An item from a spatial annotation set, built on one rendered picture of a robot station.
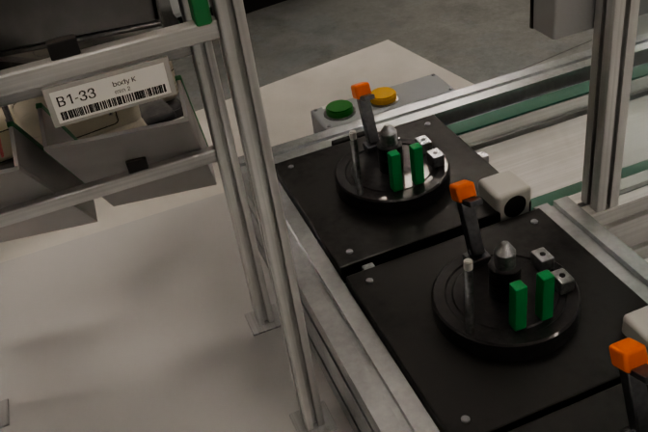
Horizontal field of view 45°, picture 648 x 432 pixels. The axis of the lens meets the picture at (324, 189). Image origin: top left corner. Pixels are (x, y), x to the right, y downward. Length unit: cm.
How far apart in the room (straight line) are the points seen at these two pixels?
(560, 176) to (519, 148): 9
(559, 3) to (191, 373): 56
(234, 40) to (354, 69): 93
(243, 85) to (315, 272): 33
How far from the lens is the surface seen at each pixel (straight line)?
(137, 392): 93
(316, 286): 84
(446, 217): 90
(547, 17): 82
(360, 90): 97
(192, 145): 79
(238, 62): 58
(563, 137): 114
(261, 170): 63
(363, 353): 77
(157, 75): 57
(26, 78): 56
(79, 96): 57
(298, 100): 141
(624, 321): 76
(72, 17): 60
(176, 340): 97
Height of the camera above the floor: 151
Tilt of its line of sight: 34 degrees down
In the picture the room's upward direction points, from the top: 9 degrees counter-clockwise
